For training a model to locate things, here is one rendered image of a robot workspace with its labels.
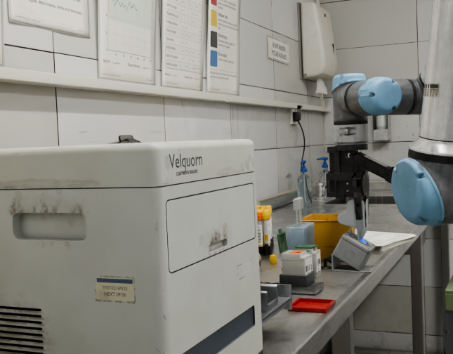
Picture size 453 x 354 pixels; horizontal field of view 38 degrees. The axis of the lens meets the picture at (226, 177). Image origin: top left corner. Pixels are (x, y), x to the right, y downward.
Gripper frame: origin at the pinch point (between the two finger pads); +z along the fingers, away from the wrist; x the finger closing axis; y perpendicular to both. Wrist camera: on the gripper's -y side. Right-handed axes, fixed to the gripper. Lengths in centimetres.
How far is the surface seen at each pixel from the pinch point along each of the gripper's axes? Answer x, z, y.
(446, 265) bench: -211, 48, 2
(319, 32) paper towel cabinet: -176, -73, 55
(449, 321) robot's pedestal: 27.5, 10.9, -20.0
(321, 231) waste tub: -7.6, 0.7, 11.8
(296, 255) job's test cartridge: 25.5, 0.5, 7.7
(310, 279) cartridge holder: 23.4, 5.5, 5.7
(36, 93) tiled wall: 27, -34, 66
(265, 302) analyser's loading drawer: 55, 2, 4
